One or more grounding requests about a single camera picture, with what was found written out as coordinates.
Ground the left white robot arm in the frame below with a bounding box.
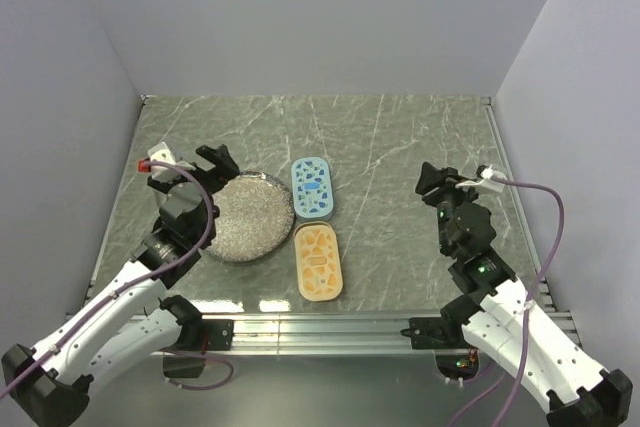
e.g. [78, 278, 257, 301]
[1, 143, 240, 426]

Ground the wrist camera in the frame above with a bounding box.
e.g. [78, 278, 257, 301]
[475, 165, 507, 194]
[137, 142, 195, 183]

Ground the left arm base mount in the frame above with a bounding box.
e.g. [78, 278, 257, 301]
[159, 295, 235, 391]

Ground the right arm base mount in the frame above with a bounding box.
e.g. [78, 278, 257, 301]
[400, 295, 481, 382]

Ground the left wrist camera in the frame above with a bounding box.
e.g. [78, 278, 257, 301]
[137, 142, 195, 183]

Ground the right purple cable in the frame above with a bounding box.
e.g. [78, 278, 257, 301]
[447, 179, 566, 427]

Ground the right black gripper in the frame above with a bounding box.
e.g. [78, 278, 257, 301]
[413, 161, 484, 255]

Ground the speckled round plate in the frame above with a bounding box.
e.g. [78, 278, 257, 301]
[207, 171, 295, 263]

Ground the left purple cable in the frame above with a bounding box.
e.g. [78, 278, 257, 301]
[0, 160, 235, 401]

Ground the beige patterned lid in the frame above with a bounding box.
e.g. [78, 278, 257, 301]
[293, 222, 344, 289]

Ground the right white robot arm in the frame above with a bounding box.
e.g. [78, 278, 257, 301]
[408, 162, 633, 426]

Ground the blue lunch box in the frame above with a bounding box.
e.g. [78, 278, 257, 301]
[294, 202, 334, 222]

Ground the aluminium frame rail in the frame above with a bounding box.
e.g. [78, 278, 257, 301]
[54, 311, 584, 358]

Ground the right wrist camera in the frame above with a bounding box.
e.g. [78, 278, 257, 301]
[475, 165, 507, 194]

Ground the purple cable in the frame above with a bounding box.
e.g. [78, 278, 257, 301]
[0, 160, 235, 401]
[447, 179, 566, 427]

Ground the beige lunch box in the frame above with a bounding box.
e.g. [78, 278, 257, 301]
[299, 275, 344, 302]

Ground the blue patterned lid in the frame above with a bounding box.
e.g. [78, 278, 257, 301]
[291, 157, 334, 206]

